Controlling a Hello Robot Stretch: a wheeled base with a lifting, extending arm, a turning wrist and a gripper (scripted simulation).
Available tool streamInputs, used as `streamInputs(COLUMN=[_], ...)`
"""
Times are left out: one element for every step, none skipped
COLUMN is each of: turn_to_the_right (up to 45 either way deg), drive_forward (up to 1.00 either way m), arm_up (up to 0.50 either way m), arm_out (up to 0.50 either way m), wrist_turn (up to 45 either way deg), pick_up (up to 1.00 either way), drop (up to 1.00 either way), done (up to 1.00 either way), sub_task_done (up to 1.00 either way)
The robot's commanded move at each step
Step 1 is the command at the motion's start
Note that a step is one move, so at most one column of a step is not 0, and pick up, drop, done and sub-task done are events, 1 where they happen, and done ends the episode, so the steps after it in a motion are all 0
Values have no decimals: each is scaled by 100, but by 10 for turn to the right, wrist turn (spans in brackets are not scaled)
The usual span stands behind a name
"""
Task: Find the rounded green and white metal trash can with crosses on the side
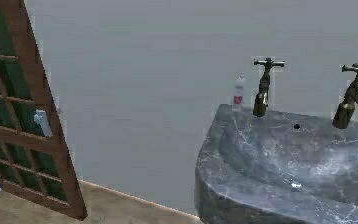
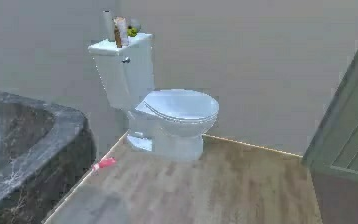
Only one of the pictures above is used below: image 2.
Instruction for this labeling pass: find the white toilet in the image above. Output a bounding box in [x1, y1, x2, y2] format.
[87, 32, 220, 162]

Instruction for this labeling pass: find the red spray bottle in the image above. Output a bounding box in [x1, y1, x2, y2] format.
[92, 156, 117, 172]

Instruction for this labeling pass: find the grey glass cup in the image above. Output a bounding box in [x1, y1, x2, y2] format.
[130, 18, 142, 33]

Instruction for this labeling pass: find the white and brown bottle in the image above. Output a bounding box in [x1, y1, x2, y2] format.
[113, 16, 130, 49]

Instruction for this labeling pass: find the grey paper roll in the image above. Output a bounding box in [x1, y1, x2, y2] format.
[102, 9, 116, 43]

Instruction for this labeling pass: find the dark grey marble bathtub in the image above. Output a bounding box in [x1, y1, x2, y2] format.
[0, 90, 97, 224]

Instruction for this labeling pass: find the grey green door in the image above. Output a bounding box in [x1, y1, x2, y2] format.
[301, 23, 358, 184]

